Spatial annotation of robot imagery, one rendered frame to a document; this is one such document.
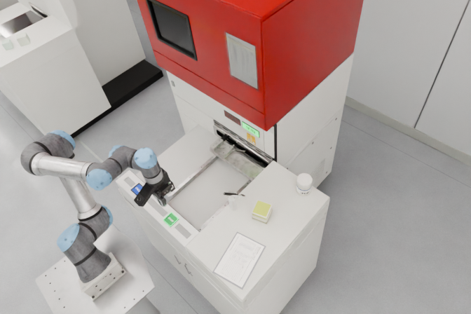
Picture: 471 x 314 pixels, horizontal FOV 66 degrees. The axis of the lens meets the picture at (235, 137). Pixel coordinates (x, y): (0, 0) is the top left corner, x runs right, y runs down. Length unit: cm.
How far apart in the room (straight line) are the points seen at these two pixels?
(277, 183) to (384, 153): 161
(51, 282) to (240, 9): 151
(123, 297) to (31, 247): 152
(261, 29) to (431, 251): 208
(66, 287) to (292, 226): 109
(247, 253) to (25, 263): 199
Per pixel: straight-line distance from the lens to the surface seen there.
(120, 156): 143
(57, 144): 170
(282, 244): 167
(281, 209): 175
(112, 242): 200
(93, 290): 186
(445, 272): 288
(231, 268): 164
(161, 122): 356
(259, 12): 132
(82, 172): 143
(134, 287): 187
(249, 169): 198
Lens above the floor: 250
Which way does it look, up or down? 49 degrees down
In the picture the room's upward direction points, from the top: 8 degrees counter-clockwise
